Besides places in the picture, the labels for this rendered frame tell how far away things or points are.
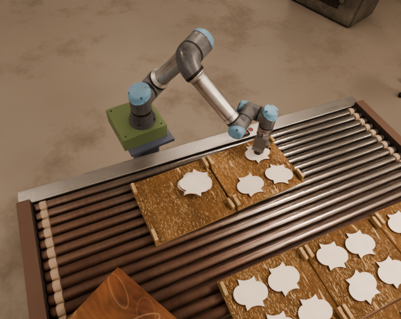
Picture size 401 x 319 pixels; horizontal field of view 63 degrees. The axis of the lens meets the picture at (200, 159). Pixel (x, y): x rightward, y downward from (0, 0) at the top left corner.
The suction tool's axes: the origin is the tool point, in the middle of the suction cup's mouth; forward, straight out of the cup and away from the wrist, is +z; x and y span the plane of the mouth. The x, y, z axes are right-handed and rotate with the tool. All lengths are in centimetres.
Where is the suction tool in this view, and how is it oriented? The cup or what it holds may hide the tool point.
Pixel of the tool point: (257, 151)
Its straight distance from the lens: 180.4
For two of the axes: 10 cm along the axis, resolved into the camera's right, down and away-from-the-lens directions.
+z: -0.6, 6.1, 7.9
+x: -9.0, -3.7, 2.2
